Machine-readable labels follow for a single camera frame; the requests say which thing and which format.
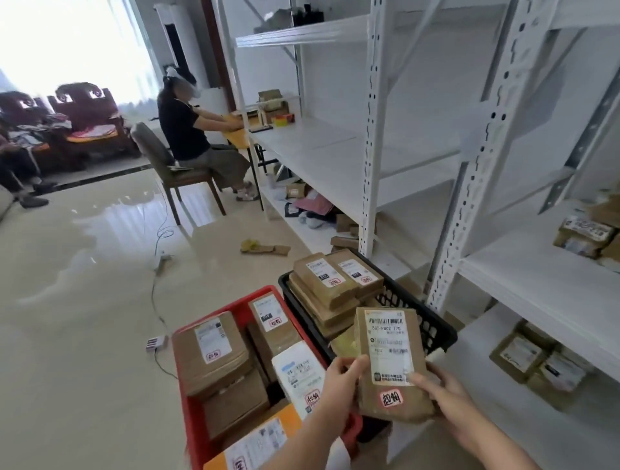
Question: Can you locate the flattened cardboard strip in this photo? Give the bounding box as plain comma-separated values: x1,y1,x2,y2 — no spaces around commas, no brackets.
241,240,291,258

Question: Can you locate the narrow brown labelled box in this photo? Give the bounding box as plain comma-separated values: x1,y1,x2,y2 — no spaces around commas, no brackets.
247,292,304,369

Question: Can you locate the person's left hand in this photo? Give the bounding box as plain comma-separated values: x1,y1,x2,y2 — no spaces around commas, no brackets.
319,354,371,427

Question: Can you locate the person's left forearm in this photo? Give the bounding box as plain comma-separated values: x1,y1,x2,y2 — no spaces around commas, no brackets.
261,406,349,470

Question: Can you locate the white curtain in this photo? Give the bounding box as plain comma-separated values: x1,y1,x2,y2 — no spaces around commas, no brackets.
0,0,163,112

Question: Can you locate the black plastic basket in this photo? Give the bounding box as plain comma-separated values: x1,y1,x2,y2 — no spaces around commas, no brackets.
278,249,459,444

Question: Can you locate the white foam parcel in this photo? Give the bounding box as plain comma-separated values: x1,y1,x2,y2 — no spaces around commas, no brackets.
271,340,328,421

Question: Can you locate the black objects bundle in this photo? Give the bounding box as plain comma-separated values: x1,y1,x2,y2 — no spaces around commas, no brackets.
290,3,326,28

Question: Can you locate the pile of plastic mailer bags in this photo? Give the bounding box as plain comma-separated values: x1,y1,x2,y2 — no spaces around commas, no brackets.
271,164,338,229

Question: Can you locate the small box handwritten white label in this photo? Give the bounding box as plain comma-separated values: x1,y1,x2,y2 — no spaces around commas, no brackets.
489,331,549,384

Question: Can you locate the person's right hand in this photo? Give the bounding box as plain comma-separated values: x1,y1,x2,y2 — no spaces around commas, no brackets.
409,362,478,444

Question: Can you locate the dark red sofa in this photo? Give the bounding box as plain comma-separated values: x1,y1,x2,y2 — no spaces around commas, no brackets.
0,82,141,173

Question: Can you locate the white standing air conditioner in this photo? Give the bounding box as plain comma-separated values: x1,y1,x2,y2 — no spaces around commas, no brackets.
154,3,209,90

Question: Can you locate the pile of brown parcels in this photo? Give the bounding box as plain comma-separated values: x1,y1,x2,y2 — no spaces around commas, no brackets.
598,237,620,273

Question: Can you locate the small green-taped box white label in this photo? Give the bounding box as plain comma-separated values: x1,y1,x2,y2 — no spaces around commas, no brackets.
526,351,593,413

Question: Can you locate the yellow table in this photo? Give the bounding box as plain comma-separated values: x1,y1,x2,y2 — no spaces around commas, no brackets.
222,114,267,212

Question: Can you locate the person's right forearm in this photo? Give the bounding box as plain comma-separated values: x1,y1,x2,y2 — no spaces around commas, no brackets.
445,402,541,470

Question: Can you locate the red plastic crate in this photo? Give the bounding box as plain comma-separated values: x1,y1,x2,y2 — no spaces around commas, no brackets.
172,284,364,470

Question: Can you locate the orange box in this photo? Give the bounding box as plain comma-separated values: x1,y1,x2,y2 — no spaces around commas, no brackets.
203,403,304,470

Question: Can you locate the grey power cable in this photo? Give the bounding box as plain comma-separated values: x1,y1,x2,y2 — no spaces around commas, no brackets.
150,179,181,381

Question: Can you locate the brown wooden chair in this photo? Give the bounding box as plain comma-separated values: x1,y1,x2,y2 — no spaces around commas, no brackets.
130,121,227,226

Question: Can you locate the dark wooden door frame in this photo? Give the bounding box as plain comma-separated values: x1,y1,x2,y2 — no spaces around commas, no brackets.
201,0,229,88

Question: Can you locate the square box yellow-topped label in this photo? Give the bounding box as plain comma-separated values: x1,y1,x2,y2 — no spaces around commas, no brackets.
172,311,255,399

